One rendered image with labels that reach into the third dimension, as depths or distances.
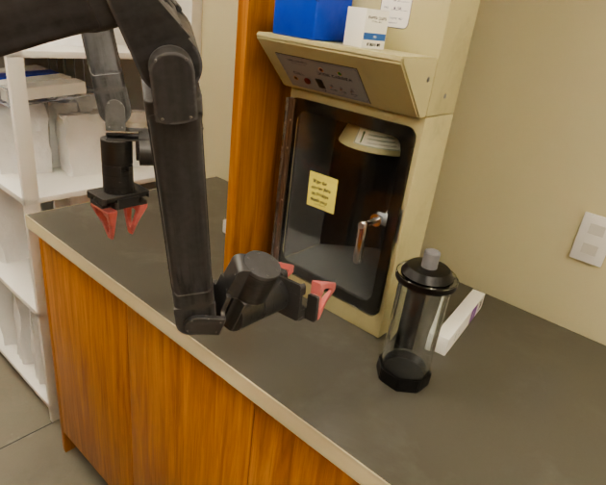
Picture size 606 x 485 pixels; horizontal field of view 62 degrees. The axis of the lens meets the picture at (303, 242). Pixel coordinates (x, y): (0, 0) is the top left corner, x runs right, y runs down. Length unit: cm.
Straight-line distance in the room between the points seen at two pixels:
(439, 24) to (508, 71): 44
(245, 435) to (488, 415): 47
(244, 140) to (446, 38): 46
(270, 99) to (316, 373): 59
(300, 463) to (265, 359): 20
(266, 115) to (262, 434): 66
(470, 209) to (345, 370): 60
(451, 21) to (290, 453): 81
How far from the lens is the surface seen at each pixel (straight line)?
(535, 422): 104
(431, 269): 89
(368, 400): 95
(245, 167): 114
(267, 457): 107
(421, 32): 94
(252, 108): 111
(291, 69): 102
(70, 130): 195
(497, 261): 141
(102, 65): 102
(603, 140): 128
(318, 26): 94
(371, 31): 90
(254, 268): 71
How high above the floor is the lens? 156
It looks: 25 degrees down
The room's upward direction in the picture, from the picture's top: 7 degrees clockwise
